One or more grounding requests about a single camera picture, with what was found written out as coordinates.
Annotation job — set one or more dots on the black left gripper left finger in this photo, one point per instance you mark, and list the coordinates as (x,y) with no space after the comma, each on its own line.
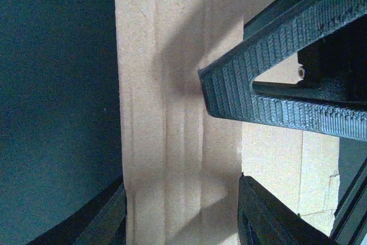
(72,228)

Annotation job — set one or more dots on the cardboard box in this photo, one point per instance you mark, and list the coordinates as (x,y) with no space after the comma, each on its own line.
(182,166)

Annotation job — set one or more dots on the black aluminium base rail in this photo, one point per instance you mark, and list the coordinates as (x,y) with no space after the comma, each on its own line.
(350,216)

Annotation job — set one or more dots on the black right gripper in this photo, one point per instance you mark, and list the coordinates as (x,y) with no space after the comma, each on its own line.
(301,65)

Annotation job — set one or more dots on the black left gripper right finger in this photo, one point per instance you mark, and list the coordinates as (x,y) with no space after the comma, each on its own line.
(263,219)

